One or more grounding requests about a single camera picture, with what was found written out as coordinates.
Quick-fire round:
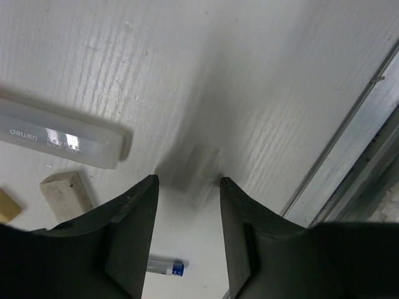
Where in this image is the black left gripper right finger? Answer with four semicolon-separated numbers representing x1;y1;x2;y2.
220;177;398;298

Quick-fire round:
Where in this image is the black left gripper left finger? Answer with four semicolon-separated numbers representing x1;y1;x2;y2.
1;174;159;298

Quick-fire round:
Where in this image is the blue ballpoint pen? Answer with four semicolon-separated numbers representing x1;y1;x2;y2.
147;255;185;277

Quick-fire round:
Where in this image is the beige eraser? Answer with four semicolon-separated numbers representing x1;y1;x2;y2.
39;171;94;222

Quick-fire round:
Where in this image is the yellow eraser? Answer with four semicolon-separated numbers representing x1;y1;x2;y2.
0;189;22;224

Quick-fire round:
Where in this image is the orange translucent highlighter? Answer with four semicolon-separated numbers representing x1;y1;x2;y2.
1;88;133;169

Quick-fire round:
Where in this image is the aluminium table rail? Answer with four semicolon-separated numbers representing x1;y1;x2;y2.
280;43;398;227

